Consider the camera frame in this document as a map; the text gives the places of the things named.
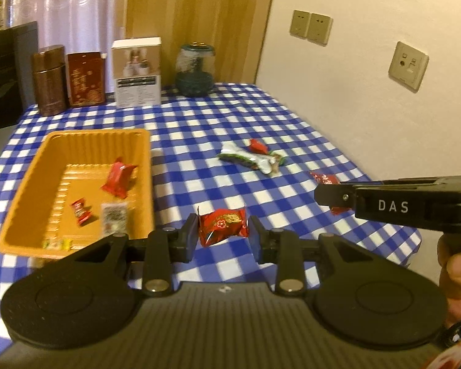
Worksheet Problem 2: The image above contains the red patterned clothing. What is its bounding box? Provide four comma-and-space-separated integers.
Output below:
426, 336, 461, 369

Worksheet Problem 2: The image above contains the red candy with gold print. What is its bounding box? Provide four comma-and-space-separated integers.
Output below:
197, 208, 251, 247

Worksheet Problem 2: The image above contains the small red candy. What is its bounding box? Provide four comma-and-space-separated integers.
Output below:
70, 198, 94, 225

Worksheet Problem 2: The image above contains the red packet with white print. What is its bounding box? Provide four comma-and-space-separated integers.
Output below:
309, 171, 350, 215

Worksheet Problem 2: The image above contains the brown cylindrical canister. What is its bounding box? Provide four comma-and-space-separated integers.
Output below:
31, 45, 67, 116

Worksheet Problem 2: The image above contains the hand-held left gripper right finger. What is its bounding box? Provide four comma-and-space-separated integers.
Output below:
248, 214, 385, 297

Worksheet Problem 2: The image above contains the green white snack packet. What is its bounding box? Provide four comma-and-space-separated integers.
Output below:
217, 141, 275, 175

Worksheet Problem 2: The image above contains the wooden panel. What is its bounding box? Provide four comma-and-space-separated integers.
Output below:
121, 0, 279, 85

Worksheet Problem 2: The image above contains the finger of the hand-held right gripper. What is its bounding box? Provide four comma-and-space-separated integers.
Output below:
314, 182, 360, 216
336, 178, 385, 186

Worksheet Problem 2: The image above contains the white product box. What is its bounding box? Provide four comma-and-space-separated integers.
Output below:
112, 37, 162, 107

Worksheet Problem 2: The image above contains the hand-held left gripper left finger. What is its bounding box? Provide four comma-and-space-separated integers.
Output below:
61, 213, 199, 297

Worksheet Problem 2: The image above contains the glass jar with dark stones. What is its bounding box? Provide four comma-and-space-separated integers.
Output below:
175, 42, 216, 97

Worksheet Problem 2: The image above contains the clear seaweed snack packet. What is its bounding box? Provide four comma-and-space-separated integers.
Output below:
101, 201, 129, 235

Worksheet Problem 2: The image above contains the orange plastic tray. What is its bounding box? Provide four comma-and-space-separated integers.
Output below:
0, 128, 155, 261

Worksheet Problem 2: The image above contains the beige wall socket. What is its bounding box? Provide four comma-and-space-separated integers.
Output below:
306, 13, 333, 45
289, 10, 311, 39

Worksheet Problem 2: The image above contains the black appliance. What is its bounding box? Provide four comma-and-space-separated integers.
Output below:
0, 21, 39, 133

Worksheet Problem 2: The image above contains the long red snack packet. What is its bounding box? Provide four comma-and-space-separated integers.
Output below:
101, 157, 138, 199

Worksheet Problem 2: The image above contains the blue checked tablecloth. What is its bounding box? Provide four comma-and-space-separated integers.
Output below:
0, 82, 423, 291

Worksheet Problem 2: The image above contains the dark red gift box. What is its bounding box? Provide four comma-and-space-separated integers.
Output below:
68, 51, 106, 107

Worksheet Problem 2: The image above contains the beige wall plate round port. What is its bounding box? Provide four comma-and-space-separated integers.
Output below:
388, 41, 430, 93

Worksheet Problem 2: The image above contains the sheer curtain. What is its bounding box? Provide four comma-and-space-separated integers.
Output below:
0, 0, 129, 62

